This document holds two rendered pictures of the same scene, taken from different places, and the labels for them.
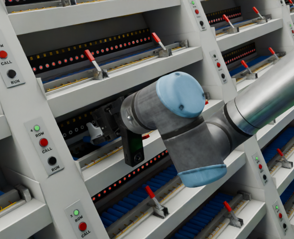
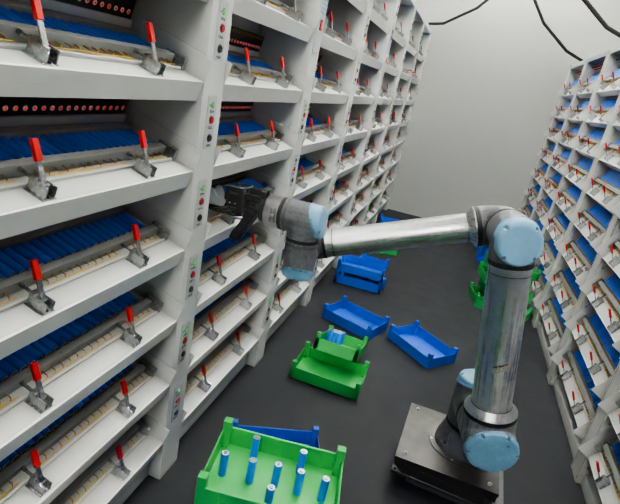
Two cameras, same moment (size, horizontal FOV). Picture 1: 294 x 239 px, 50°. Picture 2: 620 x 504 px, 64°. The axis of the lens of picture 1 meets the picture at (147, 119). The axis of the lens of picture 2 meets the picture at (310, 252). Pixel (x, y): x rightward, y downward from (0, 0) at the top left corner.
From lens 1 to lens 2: 0.88 m
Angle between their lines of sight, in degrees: 38
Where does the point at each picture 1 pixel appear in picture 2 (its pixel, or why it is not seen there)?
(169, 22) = (277, 106)
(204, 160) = (309, 266)
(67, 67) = not seen: hidden behind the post
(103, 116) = (240, 196)
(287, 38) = (333, 157)
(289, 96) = (365, 249)
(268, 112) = (348, 251)
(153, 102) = (302, 218)
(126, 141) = (246, 222)
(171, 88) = (320, 219)
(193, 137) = (311, 251)
